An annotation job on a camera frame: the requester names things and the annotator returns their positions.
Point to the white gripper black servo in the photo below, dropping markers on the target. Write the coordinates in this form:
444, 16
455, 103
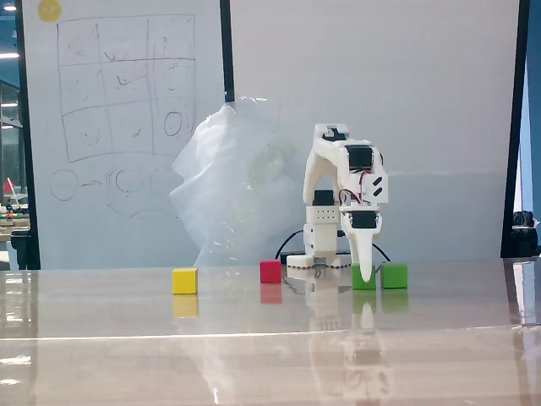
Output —
362, 221

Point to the green cube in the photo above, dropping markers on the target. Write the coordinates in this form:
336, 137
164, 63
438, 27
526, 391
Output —
394, 275
355, 282

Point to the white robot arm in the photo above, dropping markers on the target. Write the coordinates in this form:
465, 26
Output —
323, 160

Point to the red cube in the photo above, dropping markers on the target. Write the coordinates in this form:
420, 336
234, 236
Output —
270, 271

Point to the yellow cube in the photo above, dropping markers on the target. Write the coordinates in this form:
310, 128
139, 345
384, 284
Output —
184, 281

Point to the clear plastic bag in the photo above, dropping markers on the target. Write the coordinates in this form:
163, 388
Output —
228, 182

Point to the black round device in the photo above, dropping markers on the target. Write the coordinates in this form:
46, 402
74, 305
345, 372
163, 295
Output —
525, 234

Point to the blank whiteboard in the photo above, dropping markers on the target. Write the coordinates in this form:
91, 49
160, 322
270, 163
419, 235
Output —
422, 105

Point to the whiteboard with grid drawing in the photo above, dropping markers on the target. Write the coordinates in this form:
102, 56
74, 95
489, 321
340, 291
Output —
127, 203

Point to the black chair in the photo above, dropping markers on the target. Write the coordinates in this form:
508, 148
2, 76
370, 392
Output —
19, 247

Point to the small red flag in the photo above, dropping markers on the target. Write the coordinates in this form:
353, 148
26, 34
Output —
9, 186

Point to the yellow round magnet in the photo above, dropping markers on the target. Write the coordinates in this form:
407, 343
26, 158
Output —
49, 9

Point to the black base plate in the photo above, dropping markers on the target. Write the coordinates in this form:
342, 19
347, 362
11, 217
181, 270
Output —
293, 253

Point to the black whiteboard frame post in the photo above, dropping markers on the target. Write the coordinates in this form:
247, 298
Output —
227, 51
515, 148
26, 148

